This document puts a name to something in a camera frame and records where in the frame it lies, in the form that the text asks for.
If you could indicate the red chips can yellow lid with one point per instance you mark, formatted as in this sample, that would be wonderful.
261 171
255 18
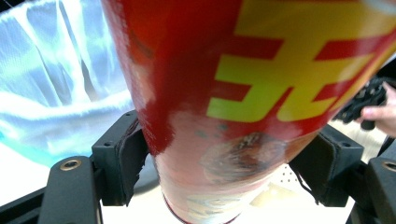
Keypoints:
236 109

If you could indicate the beige container with perforated lid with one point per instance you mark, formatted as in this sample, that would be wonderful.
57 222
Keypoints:
280 189

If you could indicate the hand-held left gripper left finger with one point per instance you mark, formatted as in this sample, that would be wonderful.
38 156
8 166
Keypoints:
124 161

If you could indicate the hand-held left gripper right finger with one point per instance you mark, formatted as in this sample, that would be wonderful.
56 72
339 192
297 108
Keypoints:
333 168

